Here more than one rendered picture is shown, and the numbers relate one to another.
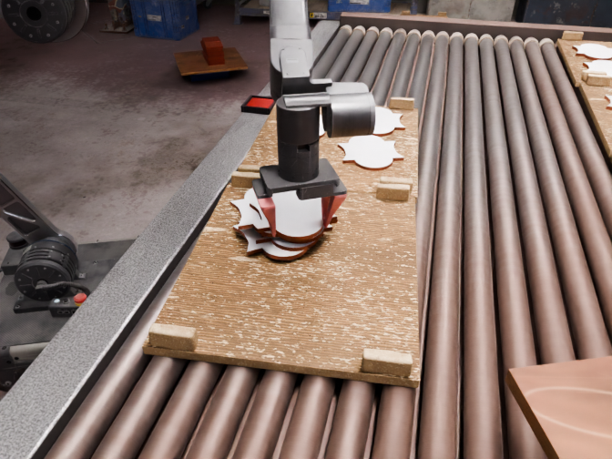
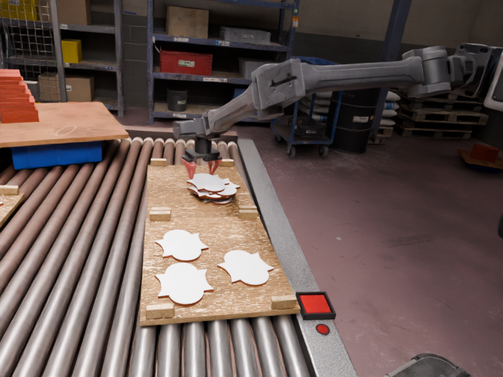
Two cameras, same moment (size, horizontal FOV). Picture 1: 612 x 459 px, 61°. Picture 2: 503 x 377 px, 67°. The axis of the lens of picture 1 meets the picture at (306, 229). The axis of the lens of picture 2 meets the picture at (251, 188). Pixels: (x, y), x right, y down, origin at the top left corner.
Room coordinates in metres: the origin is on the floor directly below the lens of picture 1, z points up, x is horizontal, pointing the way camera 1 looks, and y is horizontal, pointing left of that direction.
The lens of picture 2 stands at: (1.81, -0.34, 1.54)
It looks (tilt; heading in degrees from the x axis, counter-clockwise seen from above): 25 degrees down; 155
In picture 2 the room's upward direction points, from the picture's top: 7 degrees clockwise
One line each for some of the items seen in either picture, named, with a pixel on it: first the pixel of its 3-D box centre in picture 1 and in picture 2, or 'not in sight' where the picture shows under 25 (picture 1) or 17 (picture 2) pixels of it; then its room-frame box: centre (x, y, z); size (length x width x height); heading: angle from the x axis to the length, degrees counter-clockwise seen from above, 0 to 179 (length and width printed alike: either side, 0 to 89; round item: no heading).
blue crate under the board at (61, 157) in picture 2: not in sight; (54, 140); (0.18, -0.47, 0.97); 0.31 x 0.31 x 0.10; 8
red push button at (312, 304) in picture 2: (260, 105); (314, 305); (1.26, 0.12, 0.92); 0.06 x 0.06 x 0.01; 76
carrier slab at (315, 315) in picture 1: (302, 262); (197, 189); (0.63, 0.01, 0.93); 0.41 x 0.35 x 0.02; 171
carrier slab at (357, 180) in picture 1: (336, 142); (212, 259); (1.03, -0.07, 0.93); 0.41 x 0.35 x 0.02; 170
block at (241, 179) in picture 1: (247, 179); (247, 209); (0.84, 0.11, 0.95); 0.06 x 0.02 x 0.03; 81
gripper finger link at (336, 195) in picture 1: (316, 201); (194, 166); (0.65, -0.02, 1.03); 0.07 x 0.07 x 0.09; 16
